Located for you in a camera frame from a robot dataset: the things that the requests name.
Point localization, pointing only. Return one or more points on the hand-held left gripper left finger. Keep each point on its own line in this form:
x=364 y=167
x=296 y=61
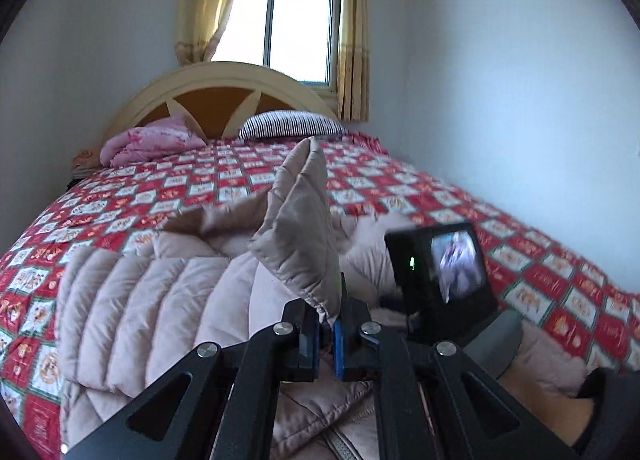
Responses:
x=315 y=340

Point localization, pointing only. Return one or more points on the striped pillow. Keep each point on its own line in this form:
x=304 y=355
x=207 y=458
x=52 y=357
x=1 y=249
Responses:
x=290 y=123

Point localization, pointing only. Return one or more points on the orange patterned cushion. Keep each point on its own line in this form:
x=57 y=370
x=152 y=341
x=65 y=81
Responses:
x=85 y=160

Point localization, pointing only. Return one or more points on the person's right forearm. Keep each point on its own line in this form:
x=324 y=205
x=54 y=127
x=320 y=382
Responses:
x=540 y=405

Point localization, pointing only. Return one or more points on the beige puffer jacket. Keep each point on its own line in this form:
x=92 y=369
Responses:
x=150 y=300

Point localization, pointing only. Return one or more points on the pink folded blanket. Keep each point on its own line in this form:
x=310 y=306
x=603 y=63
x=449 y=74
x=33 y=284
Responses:
x=150 y=140

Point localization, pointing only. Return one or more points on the cream wooden headboard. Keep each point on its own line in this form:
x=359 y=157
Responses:
x=210 y=105

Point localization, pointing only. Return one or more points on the red patterned bed sheet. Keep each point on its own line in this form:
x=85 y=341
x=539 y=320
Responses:
x=425 y=190

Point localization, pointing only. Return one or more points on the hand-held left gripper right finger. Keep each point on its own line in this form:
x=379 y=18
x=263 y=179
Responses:
x=340 y=350

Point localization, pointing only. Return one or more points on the yellow curtain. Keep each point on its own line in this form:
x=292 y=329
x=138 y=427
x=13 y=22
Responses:
x=205 y=0
x=354 y=40

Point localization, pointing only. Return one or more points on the window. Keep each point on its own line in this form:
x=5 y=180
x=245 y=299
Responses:
x=295 y=25

